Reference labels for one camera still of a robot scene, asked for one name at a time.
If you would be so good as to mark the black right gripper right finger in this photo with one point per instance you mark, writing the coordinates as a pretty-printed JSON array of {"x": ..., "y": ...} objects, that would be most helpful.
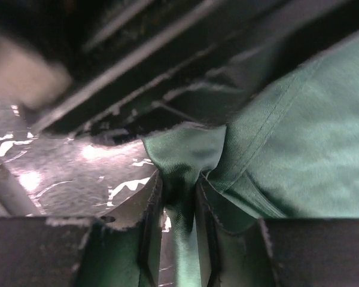
[{"x": 272, "y": 252}]

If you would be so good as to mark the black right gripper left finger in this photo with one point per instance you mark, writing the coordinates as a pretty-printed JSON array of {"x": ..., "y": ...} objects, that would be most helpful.
[{"x": 120, "y": 249}]

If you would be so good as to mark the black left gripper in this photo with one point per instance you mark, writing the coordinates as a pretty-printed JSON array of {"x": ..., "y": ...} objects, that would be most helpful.
[{"x": 152, "y": 65}]

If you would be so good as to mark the dark green cloth napkin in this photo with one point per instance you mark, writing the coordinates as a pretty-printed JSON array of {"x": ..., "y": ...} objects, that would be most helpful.
[{"x": 292, "y": 152}]

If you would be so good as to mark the black marble pattern mat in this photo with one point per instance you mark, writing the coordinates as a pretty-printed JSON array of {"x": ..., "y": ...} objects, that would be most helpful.
[{"x": 52, "y": 176}]

